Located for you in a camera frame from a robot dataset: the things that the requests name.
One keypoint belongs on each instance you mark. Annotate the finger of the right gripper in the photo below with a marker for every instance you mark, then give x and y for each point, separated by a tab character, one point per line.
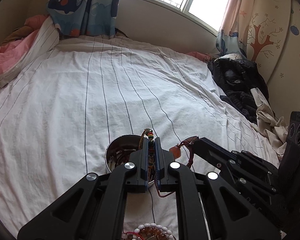
213	153

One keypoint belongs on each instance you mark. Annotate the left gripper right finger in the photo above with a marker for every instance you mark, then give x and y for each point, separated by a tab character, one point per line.
208	207

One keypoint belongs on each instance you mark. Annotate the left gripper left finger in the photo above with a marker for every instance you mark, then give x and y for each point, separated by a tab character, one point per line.
94	208

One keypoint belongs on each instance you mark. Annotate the cream cloth bag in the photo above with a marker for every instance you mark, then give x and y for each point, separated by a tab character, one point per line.
275	131

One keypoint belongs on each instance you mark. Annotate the round silver metal tin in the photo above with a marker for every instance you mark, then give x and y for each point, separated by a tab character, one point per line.
120	149

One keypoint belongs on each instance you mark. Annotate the black jacket pile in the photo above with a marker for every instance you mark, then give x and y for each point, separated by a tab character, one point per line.
236	77

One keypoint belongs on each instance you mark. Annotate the white striped duvet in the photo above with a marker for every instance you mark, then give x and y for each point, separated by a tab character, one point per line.
69	99

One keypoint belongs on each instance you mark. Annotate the pink right curtain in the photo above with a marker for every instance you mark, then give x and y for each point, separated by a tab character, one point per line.
233	33

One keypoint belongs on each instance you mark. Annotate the tree decorated wardrobe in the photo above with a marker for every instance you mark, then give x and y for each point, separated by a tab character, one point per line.
274	44

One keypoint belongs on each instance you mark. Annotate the pink blanket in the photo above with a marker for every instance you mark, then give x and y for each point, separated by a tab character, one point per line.
11	53

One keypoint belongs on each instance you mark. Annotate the brown cloth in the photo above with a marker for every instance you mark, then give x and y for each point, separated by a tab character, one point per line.
18	34

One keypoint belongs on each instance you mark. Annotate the whale print curtain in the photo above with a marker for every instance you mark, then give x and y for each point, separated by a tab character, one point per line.
84	17

